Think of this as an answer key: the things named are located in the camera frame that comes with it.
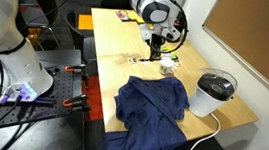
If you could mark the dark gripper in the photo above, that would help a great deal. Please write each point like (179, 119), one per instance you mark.
(157, 41)

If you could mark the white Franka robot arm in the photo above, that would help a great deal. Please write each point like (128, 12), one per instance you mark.
(11, 62)

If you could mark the white mug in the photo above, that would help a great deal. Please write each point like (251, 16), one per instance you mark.
(166, 67)

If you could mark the small white card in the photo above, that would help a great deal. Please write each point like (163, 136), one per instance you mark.
(145, 63)

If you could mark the small brown picture card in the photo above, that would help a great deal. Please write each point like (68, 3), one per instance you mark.
(132, 60)

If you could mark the black caddy with markers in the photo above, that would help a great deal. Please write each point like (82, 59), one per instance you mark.
(182, 24)

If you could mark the yellow snack packet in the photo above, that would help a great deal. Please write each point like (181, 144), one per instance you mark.
(122, 15)

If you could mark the blue cloth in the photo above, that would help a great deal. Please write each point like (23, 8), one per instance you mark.
(150, 113)

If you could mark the black office chair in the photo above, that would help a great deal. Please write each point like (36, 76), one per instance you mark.
(46, 5)
(115, 2)
(78, 35)

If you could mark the white popcorn maker clear lid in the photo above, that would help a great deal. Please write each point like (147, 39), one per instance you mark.
(205, 99)

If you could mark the orange black clamp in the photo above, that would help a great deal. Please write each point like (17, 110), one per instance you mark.
(74, 101)
(73, 68)

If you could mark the black perforated mounting board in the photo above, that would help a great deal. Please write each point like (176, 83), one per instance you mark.
(59, 87)

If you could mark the brown cork board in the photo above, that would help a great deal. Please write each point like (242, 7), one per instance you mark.
(259, 34)

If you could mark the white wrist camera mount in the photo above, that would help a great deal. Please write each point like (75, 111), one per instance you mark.
(146, 32)

